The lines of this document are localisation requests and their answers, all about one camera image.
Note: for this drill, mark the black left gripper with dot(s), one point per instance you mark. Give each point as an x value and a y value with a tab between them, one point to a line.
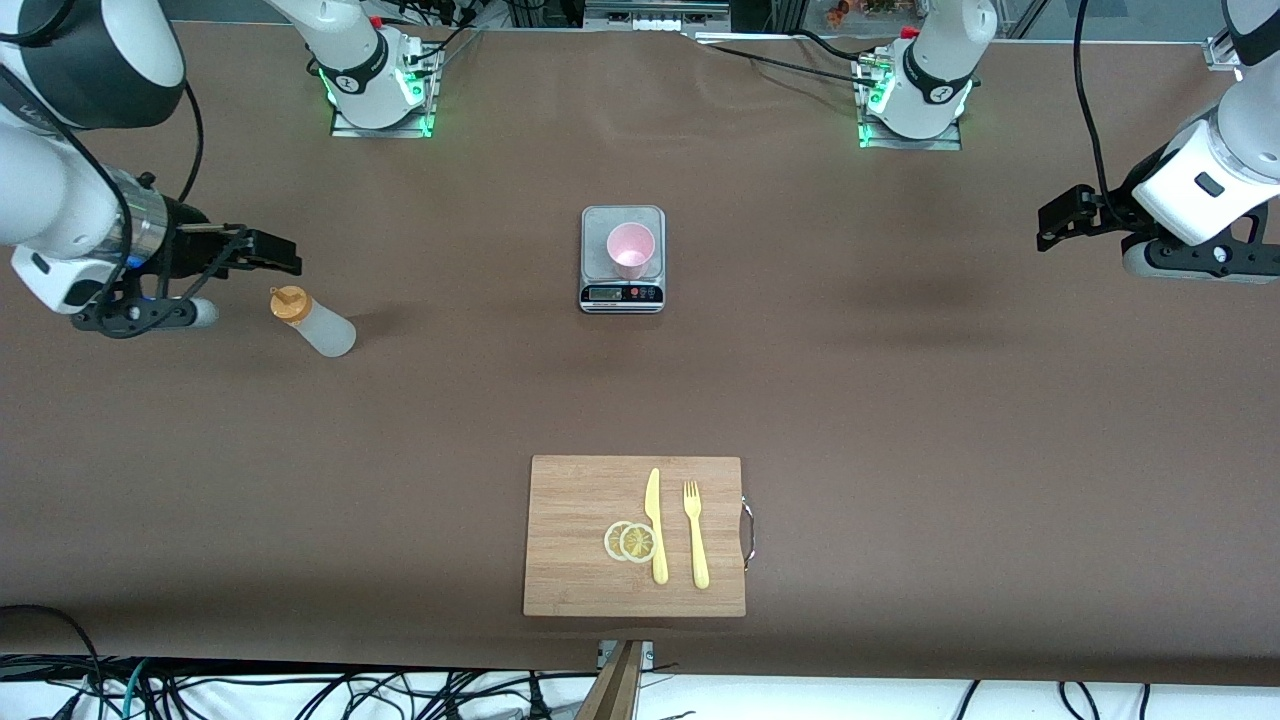
1118	206

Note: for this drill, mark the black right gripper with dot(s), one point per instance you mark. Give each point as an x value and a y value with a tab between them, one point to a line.
186	248

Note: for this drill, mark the translucent sauce bottle orange cap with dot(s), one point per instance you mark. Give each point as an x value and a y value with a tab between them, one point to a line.
325	335

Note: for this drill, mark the pink plastic cup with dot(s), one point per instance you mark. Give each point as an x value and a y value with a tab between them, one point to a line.
630	250

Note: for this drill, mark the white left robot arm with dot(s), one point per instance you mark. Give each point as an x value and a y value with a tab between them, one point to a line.
940	70

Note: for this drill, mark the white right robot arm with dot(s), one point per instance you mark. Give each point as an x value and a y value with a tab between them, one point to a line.
60	200

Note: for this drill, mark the brown table cover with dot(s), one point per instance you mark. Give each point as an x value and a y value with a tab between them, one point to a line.
300	450

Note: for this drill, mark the silver digital kitchen scale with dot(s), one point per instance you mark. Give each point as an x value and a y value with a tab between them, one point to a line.
595	225

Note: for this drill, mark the wooden cutting board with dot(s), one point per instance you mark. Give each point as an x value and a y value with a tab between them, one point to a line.
570	580

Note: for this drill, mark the lemon slice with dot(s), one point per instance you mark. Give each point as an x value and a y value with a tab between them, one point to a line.
637	543
611	541

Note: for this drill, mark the white power strip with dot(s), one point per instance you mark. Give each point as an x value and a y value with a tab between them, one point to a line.
660	26

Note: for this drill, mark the yellow plastic knife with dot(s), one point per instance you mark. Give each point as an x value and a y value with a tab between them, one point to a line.
657	550

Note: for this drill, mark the yellow plastic fork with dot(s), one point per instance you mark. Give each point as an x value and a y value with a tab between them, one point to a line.
699	555

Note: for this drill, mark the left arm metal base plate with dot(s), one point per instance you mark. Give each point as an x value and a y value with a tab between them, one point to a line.
950	143

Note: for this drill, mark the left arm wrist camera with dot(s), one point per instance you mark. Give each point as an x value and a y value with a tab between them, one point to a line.
1195	260

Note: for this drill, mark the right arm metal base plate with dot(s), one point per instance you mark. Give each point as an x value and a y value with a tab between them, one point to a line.
425	125

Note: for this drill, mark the aluminium frame profile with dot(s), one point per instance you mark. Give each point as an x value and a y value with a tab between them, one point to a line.
1224	52

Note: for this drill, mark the small metal bracket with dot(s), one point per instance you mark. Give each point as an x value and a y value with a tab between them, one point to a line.
648	655

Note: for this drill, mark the wooden post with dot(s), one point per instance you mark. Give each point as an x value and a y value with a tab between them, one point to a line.
615	690

